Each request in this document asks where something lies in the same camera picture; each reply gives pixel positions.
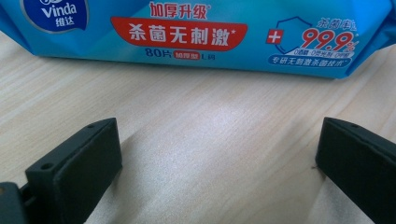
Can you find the blue wet wipes pack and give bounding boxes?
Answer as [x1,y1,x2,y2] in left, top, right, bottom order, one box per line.
[0,0,396,79]

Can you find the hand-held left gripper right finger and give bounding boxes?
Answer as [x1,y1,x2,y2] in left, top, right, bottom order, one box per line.
[315,117,396,224]

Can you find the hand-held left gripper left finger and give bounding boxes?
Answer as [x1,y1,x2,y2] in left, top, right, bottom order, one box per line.
[25,117,123,224]

